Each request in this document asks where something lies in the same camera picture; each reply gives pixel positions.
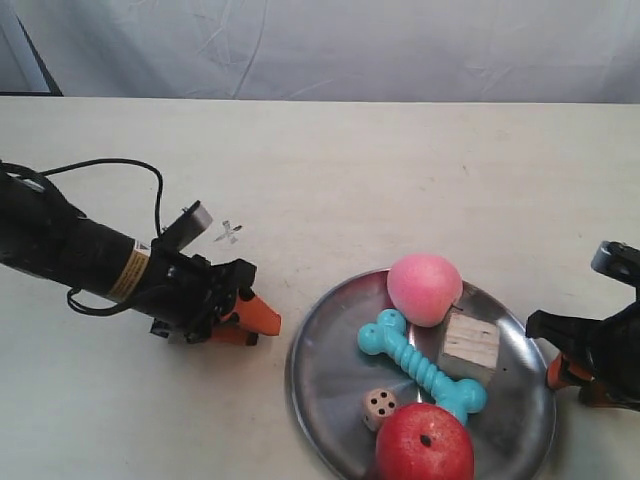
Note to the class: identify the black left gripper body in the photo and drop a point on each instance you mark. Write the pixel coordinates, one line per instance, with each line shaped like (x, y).
(194, 295)

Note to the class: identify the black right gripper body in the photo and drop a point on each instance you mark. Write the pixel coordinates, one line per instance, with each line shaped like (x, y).
(605, 351)

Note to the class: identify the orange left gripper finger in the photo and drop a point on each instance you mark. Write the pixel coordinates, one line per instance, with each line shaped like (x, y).
(255, 315)

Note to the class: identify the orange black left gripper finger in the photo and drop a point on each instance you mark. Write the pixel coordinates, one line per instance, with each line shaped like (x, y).
(233, 334)

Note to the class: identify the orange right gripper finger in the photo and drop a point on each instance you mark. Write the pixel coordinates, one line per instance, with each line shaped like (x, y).
(562, 373)
(593, 394)

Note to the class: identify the wooden cube block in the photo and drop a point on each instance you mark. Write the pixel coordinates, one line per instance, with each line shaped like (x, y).
(470, 348)

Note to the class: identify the turquoise toy bone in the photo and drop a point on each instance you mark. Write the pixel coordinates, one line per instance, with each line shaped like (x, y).
(387, 335)

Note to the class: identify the red toy apple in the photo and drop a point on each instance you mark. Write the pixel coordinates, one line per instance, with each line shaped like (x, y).
(423, 441)

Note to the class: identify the wooden die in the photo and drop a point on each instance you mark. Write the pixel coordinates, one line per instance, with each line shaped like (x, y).
(377, 406)

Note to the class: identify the pink toy peach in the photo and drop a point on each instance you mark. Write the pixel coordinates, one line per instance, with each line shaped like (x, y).
(423, 287)

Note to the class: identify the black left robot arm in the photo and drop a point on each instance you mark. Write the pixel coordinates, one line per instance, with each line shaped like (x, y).
(108, 272)

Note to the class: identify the white backdrop cloth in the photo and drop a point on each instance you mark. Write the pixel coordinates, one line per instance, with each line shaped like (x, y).
(396, 51)

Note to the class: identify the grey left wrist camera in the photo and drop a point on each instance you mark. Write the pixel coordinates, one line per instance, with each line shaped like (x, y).
(193, 221)

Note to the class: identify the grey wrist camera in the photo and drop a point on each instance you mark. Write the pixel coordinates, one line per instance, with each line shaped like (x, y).
(193, 221)
(607, 261)

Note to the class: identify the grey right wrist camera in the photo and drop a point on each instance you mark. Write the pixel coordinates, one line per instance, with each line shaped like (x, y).
(607, 261)

